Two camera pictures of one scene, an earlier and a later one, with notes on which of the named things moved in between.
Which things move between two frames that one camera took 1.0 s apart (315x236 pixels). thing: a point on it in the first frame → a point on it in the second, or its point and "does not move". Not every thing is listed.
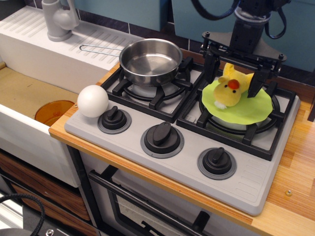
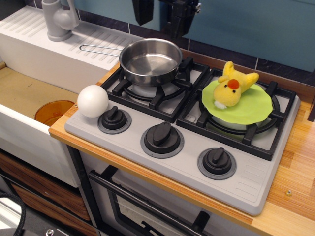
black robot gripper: (246, 40) → (180, 14)
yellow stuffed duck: (228, 91) does not move
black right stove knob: (216, 163) does not move
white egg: (92, 101) does not move
